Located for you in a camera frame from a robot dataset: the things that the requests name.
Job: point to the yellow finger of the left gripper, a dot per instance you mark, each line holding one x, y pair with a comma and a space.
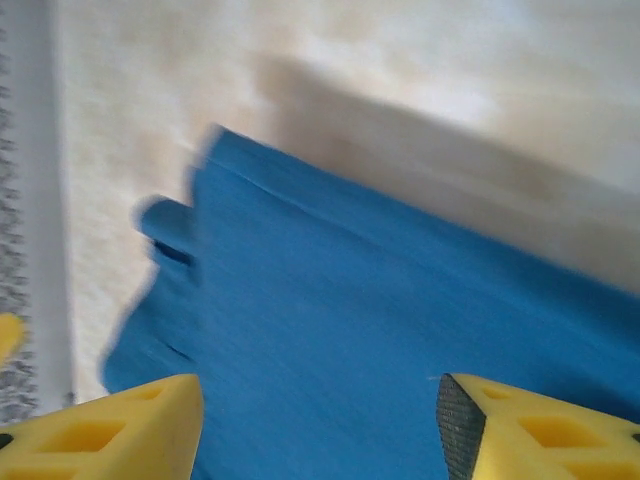
10, 335

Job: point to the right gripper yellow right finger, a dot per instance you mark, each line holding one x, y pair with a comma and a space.
550, 440

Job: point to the aluminium side floor rail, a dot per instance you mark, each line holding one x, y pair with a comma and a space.
42, 150

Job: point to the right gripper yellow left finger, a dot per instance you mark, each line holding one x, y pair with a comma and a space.
100, 440

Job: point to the blue cloth towel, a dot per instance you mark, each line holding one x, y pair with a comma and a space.
350, 300

